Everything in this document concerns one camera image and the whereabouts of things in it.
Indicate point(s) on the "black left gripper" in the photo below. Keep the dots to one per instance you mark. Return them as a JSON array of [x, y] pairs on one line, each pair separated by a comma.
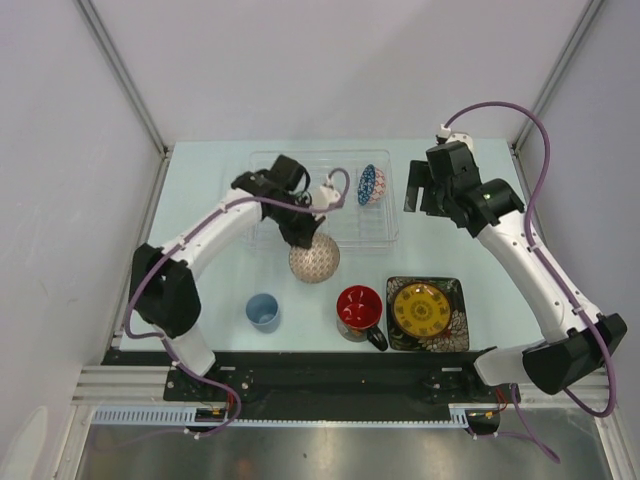
[[302, 237]]

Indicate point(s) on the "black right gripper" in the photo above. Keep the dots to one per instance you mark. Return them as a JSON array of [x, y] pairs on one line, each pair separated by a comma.
[[418, 178]]

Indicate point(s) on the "brown lattice pattern bowl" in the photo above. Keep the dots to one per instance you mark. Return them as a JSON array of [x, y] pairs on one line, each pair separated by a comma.
[[316, 264]]

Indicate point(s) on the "blue triangle pattern bowl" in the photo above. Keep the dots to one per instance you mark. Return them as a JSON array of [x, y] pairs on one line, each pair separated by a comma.
[[371, 186]]

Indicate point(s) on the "black skull mug red inside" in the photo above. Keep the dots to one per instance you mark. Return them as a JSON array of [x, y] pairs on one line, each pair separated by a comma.
[[359, 310]]

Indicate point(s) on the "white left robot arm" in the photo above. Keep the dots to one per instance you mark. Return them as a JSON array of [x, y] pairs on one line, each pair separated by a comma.
[[163, 289]]

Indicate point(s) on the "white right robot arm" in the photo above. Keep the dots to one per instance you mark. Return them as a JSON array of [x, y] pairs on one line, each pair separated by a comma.
[[577, 336]]

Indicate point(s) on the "light blue cup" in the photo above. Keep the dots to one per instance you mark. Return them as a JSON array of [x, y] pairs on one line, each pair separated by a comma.
[[262, 312]]

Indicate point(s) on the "black yellow square plate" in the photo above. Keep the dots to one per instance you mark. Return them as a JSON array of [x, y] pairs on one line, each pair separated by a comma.
[[426, 314]]

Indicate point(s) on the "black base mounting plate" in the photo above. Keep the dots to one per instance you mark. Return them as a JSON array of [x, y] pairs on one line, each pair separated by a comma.
[[432, 377]]

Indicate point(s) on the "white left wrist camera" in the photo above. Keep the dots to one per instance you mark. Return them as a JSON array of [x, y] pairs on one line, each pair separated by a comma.
[[326, 198]]

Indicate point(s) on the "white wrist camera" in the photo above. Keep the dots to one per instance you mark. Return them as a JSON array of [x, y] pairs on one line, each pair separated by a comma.
[[448, 135], [326, 198]]

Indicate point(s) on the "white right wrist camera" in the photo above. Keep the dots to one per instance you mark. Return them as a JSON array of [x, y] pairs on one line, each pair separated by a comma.
[[448, 135]]

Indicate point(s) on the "white wire dish rack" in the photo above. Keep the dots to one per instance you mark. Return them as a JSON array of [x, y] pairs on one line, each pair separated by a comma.
[[357, 228]]

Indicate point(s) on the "white slotted cable duct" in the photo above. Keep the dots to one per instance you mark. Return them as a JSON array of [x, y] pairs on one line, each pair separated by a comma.
[[159, 416]]

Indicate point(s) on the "aluminium frame rail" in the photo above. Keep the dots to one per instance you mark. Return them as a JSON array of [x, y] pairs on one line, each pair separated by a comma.
[[119, 70]]

